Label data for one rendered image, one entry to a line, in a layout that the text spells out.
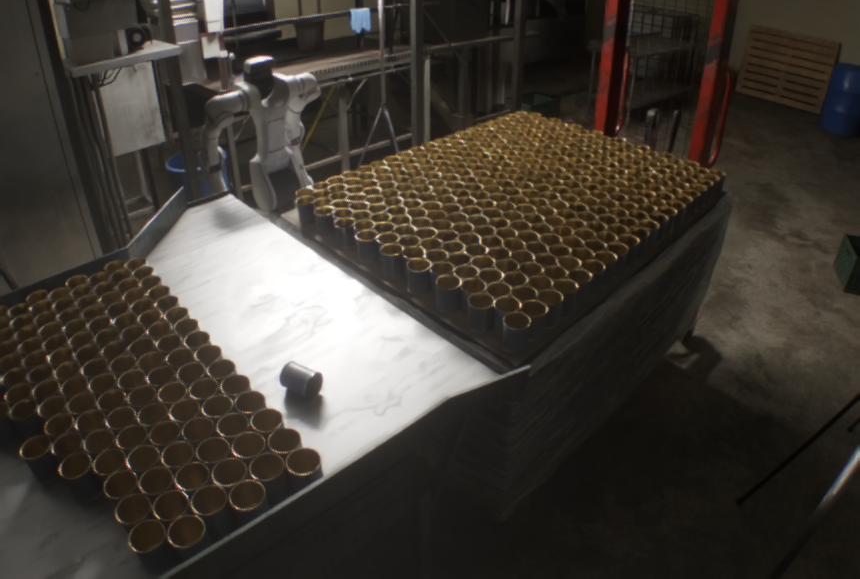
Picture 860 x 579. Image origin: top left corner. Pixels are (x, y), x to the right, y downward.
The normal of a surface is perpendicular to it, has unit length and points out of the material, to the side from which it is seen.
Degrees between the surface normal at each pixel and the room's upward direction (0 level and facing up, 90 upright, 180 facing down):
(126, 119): 90
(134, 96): 90
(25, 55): 90
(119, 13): 90
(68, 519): 0
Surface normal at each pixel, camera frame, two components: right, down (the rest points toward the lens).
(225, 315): 0.00, -0.86
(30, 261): 0.69, 0.37
